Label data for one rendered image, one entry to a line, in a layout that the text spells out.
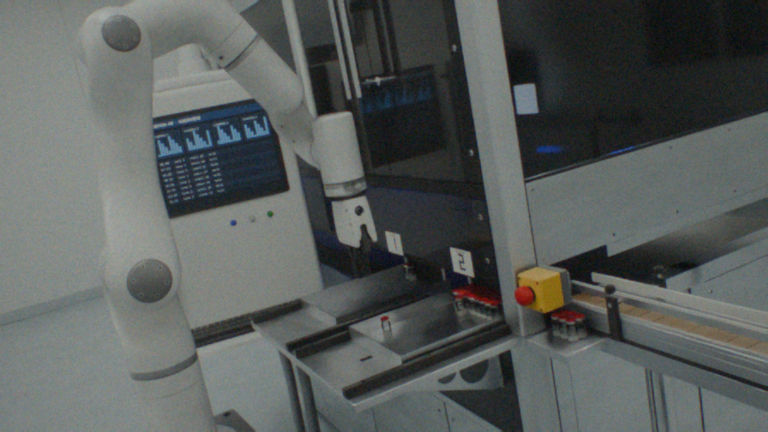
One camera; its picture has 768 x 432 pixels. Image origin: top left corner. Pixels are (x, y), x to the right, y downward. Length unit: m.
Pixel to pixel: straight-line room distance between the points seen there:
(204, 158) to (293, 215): 0.34
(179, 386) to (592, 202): 0.93
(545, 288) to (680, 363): 0.27
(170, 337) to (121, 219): 0.22
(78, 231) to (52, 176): 0.54
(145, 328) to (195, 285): 0.99
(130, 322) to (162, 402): 0.15
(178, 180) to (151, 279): 1.06
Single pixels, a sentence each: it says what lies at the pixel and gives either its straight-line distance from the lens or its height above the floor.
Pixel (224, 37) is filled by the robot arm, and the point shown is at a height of 1.59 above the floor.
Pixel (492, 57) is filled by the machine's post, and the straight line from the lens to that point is 1.42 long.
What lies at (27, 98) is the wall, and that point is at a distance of 6.72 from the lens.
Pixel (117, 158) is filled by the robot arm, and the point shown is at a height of 1.42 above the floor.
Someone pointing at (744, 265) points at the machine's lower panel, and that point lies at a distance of 2.01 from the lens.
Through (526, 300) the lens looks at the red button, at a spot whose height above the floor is 0.99.
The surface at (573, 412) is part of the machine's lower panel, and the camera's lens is 1.67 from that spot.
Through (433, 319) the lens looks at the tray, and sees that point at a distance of 1.70.
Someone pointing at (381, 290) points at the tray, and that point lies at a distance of 1.99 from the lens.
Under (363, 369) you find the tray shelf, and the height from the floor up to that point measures 0.88.
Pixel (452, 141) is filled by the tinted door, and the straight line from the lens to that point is 1.55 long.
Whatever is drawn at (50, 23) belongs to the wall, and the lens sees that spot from 6.79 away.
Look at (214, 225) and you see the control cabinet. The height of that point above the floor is 1.12.
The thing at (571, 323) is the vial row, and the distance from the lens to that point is 1.46.
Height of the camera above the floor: 1.48
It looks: 12 degrees down
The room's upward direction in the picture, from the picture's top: 11 degrees counter-clockwise
